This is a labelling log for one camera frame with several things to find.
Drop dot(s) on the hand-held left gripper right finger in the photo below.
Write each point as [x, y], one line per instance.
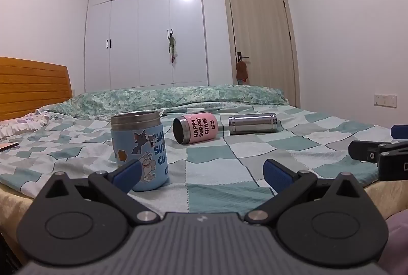
[278, 176]

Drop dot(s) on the green floral quilt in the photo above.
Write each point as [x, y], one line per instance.
[178, 98]

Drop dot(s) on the white floral pillow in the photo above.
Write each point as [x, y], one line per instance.
[22, 123]

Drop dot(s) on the pale purple cloth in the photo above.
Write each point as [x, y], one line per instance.
[398, 243]

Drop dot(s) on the dark flat phone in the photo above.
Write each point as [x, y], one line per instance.
[8, 146]

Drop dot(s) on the white wall socket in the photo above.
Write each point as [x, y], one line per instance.
[385, 100]

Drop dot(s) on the beige door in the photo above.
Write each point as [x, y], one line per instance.
[259, 39]

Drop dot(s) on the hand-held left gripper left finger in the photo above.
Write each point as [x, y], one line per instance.
[127, 175]

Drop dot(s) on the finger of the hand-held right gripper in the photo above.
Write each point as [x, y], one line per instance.
[361, 150]
[400, 131]

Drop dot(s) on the pink cup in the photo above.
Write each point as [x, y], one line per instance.
[200, 128]

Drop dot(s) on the yellow bed sheet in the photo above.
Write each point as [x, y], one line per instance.
[12, 208]

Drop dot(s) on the checkered green blanket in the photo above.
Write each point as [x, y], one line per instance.
[216, 163]

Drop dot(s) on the green hanging ornament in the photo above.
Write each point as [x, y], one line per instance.
[172, 45]

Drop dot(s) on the blue cartoon cup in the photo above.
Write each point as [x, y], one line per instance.
[140, 150]

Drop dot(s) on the brown plush toy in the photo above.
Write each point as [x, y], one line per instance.
[242, 71]

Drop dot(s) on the wooden headboard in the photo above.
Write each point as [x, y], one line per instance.
[32, 87]

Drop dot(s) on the stainless steel cup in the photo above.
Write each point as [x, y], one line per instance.
[253, 124]

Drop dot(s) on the white wardrobe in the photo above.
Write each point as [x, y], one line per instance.
[140, 23]

